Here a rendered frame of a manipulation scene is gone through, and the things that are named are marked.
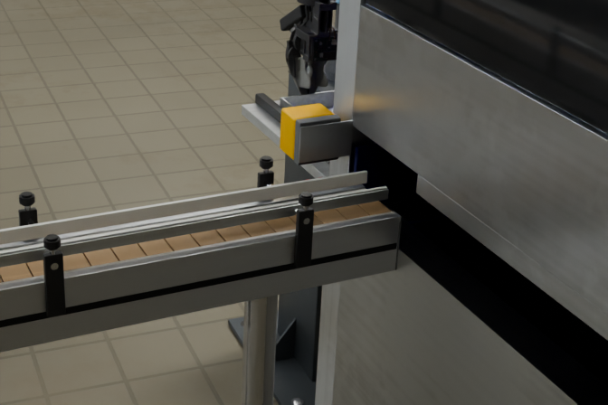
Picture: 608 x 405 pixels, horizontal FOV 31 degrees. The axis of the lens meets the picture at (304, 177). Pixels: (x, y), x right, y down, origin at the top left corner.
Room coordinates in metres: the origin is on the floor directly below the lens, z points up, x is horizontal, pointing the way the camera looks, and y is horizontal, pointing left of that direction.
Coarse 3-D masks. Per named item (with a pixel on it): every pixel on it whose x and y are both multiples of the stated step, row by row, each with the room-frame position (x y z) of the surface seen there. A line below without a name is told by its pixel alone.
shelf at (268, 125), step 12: (252, 108) 2.01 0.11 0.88; (252, 120) 1.98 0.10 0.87; (264, 120) 1.95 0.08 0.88; (276, 120) 1.96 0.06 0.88; (264, 132) 1.93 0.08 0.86; (276, 132) 1.90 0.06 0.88; (276, 144) 1.88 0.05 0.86; (312, 168) 1.75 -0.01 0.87; (324, 168) 1.74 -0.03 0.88; (396, 204) 1.64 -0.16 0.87; (408, 204) 1.65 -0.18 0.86
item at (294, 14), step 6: (300, 6) 2.01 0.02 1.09; (294, 12) 2.03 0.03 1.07; (300, 12) 2.00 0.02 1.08; (282, 18) 2.08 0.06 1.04; (288, 18) 2.05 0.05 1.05; (294, 18) 2.03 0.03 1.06; (300, 18) 2.01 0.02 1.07; (282, 24) 2.08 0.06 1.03; (288, 24) 2.05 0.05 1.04; (282, 30) 2.08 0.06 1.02; (288, 30) 2.09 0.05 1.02
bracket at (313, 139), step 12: (348, 120) 1.60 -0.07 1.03; (300, 132) 1.57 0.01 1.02; (312, 132) 1.57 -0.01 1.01; (324, 132) 1.58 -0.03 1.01; (336, 132) 1.59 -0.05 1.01; (348, 132) 1.60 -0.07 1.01; (300, 144) 1.57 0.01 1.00; (312, 144) 1.57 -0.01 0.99; (324, 144) 1.58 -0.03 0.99; (336, 144) 1.59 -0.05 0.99; (348, 144) 1.60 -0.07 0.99; (300, 156) 1.57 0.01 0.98; (312, 156) 1.58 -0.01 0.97; (324, 156) 1.59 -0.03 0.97; (336, 156) 1.59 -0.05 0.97
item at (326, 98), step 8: (296, 96) 2.00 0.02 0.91; (304, 96) 2.01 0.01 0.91; (312, 96) 2.02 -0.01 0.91; (320, 96) 2.03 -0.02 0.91; (328, 96) 2.03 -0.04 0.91; (280, 104) 1.98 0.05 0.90; (288, 104) 1.96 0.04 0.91; (296, 104) 2.00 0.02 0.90; (304, 104) 2.01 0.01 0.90; (328, 104) 2.03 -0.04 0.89
